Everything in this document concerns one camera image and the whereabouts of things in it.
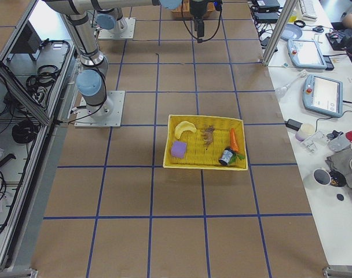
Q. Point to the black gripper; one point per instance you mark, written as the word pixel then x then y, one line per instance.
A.
pixel 198 10

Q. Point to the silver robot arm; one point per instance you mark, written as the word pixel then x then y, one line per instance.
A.
pixel 76 20
pixel 112 20

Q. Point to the light blue plate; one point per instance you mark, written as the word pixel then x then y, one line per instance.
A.
pixel 291 31

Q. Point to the cream toy banana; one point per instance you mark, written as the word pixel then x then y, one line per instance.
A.
pixel 182 127

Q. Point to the upper teach pendant tablet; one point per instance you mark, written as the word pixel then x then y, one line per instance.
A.
pixel 306 54

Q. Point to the teach pendant tablet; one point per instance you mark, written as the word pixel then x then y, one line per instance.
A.
pixel 306 54
pixel 323 95

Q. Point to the purple foam block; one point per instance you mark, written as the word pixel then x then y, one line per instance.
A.
pixel 178 149

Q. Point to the orange toy carrot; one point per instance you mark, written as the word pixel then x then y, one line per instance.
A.
pixel 233 141

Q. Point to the dark toy soda can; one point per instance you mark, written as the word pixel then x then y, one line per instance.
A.
pixel 228 157

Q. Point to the yellow plastic mesh tray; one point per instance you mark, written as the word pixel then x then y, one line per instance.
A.
pixel 197 155

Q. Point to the lower teach pendant tablet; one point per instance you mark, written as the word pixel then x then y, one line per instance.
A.
pixel 323 95

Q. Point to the white paper cup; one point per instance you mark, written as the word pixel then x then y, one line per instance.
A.
pixel 305 131

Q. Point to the grey cloth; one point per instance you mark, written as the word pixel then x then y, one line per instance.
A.
pixel 342 162

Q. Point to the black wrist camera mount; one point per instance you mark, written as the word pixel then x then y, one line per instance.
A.
pixel 217 5

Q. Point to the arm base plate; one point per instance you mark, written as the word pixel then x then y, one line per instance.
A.
pixel 109 115
pixel 128 34

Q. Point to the aluminium frame post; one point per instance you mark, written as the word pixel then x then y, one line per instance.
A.
pixel 286 12

